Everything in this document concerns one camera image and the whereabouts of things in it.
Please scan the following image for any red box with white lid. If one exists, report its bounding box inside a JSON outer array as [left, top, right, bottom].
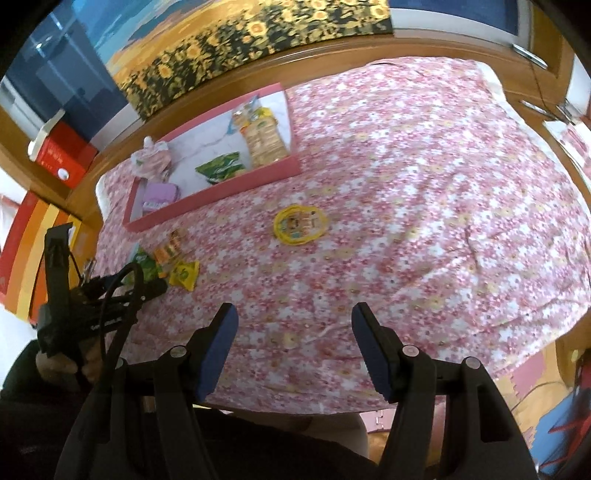
[[28, 108, 100, 190]]

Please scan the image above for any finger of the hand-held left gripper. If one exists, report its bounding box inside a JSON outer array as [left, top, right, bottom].
[[88, 302, 141, 332], [85, 275, 169, 303]]

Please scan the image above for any small white sill device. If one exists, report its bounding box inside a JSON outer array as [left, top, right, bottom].
[[512, 44, 548, 70]]

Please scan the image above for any person's dark clothing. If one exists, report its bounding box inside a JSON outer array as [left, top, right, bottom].
[[0, 342, 384, 480]]

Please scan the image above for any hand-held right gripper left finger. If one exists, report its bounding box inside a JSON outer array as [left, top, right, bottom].
[[55, 302, 240, 480]]

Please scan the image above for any round jelly cup snack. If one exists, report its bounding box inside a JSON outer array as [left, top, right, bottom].
[[273, 205, 329, 244]]

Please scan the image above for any small green snack packet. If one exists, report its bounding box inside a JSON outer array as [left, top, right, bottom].
[[127, 247, 160, 284]]

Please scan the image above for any purple snack packet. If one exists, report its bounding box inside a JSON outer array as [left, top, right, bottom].
[[141, 182, 178, 214]]

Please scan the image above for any person's left hand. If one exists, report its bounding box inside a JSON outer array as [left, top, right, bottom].
[[34, 342, 109, 393]]

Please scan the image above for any pink white snack pouch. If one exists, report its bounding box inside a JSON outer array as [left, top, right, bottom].
[[130, 137, 172, 178]]

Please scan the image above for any pink rectangular tray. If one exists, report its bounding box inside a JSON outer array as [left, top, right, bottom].
[[122, 83, 302, 233]]

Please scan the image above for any orange yellow striped box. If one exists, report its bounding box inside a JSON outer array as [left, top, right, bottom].
[[0, 191, 100, 324]]

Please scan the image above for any large green snack packet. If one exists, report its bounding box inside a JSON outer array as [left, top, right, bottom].
[[195, 152, 247, 186]]

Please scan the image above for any red cord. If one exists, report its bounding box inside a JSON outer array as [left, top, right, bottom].
[[540, 406, 591, 476]]

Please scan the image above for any small orange snack packet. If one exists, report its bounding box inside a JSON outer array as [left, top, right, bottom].
[[154, 231, 183, 264]]

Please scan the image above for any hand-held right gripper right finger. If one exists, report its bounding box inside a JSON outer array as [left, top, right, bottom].
[[351, 302, 539, 480]]

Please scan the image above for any sunflower field painting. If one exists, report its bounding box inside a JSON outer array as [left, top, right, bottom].
[[74, 0, 395, 123]]

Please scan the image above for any pink floral cloth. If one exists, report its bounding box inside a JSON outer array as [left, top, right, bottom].
[[95, 56, 591, 414]]

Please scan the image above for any clear cracker packet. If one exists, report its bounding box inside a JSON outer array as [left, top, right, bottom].
[[245, 117, 288, 167]]

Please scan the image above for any yellow orange snack packet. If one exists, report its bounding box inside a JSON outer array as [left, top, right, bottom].
[[231, 95, 278, 132]]

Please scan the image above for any yellow square snack packet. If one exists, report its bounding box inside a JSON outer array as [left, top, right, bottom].
[[168, 261, 201, 291]]

